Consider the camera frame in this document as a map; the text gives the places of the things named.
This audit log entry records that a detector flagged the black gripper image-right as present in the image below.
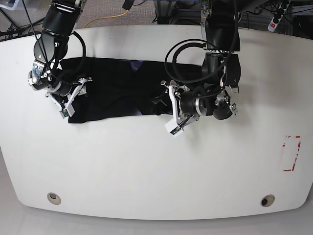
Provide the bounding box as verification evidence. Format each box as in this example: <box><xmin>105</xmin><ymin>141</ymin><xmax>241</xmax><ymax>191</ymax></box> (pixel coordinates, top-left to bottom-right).
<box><xmin>179</xmin><ymin>85</ymin><xmax>239</xmax><ymax>120</ymax></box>

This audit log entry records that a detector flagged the black silver gripper image-left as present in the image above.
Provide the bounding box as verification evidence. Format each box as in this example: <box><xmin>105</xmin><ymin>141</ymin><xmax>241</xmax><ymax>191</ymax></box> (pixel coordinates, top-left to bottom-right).
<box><xmin>28</xmin><ymin>60</ymin><xmax>76</xmax><ymax>96</ymax></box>

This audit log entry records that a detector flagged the black T-shirt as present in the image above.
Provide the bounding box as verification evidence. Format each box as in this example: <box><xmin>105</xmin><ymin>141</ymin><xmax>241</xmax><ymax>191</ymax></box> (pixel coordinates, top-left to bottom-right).
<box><xmin>58</xmin><ymin>57</ymin><xmax>203</xmax><ymax>125</ymax></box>

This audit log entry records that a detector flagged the black tripod stand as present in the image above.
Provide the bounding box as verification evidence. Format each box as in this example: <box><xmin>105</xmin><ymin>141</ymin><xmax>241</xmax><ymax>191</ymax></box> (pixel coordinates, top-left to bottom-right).
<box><xmin>0</xmin><ymin>9</ymin><xmax>44</xmax><ymax>42</ymax></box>

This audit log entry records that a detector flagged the red tape rectangle marking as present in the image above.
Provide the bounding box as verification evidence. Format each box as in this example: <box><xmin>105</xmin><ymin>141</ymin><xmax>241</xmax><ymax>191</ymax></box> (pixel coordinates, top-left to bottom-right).
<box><xmin>281</xmin><ymin>136</ymin><xmax>301</xmax><ymax>172</ymax></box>

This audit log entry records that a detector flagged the white power strip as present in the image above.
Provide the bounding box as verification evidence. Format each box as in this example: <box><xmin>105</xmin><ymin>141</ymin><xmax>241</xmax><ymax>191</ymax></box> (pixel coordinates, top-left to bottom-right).
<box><xmin>268</xmin><ymin>0</ymin><xmax>291</xmax><ymax>32</ymax></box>

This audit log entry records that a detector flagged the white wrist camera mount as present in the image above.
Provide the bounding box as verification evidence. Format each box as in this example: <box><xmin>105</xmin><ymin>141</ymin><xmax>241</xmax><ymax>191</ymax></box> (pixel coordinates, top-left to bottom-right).
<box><xmin>45</xmin><ymin>77</ymin><xmax>92</xmax><ymax>118</ymax></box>
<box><xmin>160</xmin><ymin>80</ymin><xmax>201</xmax><ymax>139</ymax></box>

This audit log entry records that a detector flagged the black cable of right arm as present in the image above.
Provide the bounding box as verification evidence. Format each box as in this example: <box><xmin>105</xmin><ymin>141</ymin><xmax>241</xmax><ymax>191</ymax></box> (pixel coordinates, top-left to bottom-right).
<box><xmin>22</xmin><ymin>0</ymin><xmax>87</xmax><ymax>84</ymax></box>

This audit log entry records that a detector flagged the yellow cable on floor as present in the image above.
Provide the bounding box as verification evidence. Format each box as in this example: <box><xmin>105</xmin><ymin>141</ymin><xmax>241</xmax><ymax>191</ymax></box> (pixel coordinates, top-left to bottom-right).
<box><xmin>84</xmin><ymin>9</ymin><xmax>129</xmax><ymax>29</ymax></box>

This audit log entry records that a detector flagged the metal frame base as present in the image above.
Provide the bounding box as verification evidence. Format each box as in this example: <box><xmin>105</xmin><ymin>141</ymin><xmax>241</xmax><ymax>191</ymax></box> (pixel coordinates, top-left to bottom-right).
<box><xmin>153</xmin><ymin>0</ymin><xmax>201</xmax><ymax>25</ymax></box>

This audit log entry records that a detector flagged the right table cable grommet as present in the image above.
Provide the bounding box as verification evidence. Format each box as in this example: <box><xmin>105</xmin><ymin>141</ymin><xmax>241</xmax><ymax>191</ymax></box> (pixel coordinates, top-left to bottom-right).
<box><xmin>260</xmin><ymin>194</ymin><xmax>275</xmax><ymax>207</ymax></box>

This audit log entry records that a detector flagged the table cable grommet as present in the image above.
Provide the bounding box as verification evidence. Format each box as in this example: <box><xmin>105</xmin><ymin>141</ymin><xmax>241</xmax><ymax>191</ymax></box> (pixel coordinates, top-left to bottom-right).
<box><xmin>260</xmin><ymin>194</ymin><xmax>275</xmax><ymax>207</ymax></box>
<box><xmin>47</xmin><ymin>192</ymin><xmax>61</xmax><ymax>205</ymax></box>

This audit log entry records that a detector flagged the left table cable grommet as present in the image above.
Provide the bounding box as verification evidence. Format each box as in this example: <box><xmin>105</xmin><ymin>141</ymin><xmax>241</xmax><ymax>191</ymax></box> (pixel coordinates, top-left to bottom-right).
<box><xmin>47</xmin><ymin>192</ymin><xmax>61</xmax><ymax>205</ymax></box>

